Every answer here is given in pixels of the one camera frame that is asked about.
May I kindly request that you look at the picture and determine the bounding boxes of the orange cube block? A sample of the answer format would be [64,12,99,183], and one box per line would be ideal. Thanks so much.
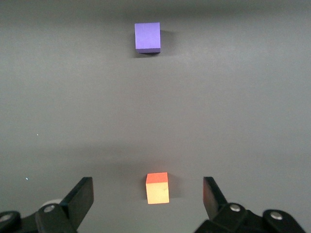
[145,172,170,205]

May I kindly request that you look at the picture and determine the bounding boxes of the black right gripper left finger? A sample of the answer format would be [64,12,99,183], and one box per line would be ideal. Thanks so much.
[0,177,95,233]

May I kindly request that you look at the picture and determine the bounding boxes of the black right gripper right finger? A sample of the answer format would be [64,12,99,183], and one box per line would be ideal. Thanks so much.
[194,176,306,233]

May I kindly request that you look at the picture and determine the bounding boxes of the purple cube block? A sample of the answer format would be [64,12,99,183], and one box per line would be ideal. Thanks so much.
[134,22,162,54]

